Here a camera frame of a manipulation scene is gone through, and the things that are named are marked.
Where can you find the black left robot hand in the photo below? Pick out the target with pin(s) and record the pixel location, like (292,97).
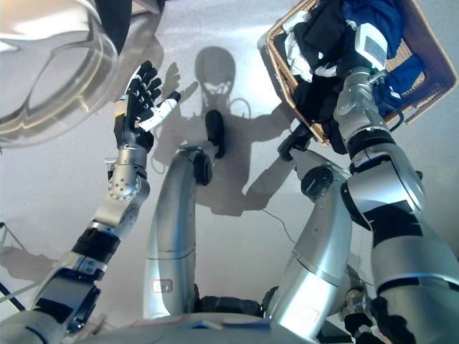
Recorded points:
(134,118)

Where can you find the glass washing machine door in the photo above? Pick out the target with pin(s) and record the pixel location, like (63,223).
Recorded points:
(54,75)

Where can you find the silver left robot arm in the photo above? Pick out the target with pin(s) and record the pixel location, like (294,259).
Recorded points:
(86,251)

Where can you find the right robot hand white housing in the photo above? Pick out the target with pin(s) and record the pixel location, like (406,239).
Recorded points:
(371,44)

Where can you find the silver robot leg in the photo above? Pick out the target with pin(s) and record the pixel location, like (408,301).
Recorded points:
(172,222)
(319,258)

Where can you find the silver left robot leg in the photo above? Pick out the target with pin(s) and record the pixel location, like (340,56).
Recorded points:
(172,222)

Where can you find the black garment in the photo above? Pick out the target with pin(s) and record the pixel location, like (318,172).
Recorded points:
(324,39)

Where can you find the silver right robot leg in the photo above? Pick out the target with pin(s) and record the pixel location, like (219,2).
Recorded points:
(319,258)

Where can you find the white garment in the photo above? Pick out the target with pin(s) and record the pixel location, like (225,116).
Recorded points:
(299,61)

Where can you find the blue garment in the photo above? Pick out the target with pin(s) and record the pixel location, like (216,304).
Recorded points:
(407,77)

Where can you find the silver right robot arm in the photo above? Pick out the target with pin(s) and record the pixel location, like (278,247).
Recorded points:
(391,222)

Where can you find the brown wicker laundry basket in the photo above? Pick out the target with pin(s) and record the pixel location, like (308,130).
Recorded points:
(426,57)

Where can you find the silver robot torso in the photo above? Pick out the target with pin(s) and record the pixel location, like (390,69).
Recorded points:
(201,328)

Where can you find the white metal stand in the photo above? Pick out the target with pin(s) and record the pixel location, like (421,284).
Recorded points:
(9,236)

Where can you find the black right robot foot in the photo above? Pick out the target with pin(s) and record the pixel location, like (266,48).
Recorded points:
(295,140)

